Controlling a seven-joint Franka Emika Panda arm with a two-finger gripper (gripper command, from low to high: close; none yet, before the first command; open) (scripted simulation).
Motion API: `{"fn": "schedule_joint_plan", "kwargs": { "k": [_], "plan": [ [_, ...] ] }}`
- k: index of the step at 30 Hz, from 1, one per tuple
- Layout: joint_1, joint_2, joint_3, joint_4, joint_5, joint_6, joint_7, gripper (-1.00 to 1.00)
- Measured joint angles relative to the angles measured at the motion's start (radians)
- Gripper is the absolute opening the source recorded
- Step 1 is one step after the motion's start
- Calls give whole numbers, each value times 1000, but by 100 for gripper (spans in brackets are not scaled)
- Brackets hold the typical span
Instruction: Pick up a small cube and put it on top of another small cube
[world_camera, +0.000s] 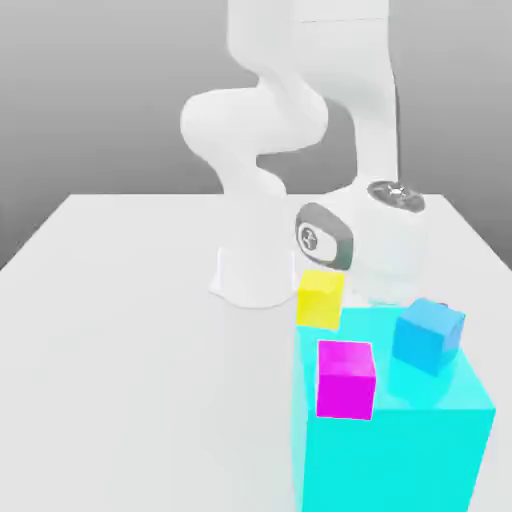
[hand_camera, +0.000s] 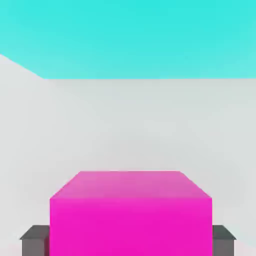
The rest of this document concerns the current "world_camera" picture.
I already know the small yellow cube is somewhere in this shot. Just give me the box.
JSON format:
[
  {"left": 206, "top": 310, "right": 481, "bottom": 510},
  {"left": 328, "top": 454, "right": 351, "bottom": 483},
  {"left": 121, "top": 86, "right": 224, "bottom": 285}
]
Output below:
[{"left": 296, "top": 268, "right": 346, "bottom": 332}]

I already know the small magenta cube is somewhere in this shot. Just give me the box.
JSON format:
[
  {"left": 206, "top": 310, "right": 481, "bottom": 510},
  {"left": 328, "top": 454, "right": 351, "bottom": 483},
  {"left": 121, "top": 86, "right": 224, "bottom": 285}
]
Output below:
[{"left": 315, "top": 339, "right": 377, "bottom": 422}]

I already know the small blue cube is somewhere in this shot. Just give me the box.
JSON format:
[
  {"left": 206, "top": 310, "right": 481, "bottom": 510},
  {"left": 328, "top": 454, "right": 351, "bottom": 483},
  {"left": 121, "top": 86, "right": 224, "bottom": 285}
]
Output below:
[{"left": 391, "top": 296, "right": 467, "bottom": 378}]

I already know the large cyan box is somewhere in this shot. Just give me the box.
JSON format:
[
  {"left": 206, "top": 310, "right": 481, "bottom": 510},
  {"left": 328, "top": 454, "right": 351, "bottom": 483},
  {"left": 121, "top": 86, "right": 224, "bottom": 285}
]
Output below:
[{"left": 292, "top": 304, "right": 498, "bottom": 512}]

